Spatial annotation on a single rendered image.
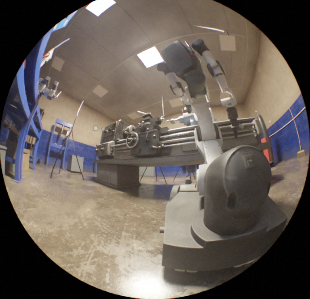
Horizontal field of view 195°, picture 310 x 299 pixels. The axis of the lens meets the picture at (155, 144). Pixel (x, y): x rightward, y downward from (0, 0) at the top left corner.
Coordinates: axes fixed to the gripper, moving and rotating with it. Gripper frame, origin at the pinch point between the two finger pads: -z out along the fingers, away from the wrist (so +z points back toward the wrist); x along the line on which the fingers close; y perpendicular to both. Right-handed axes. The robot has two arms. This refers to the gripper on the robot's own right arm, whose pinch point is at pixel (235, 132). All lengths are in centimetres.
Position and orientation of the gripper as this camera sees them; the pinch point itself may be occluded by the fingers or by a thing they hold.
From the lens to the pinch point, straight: 79.0
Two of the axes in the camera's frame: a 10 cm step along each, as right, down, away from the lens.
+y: -6.6, 0.7, 7.5
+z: -3.2, -9.3, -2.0
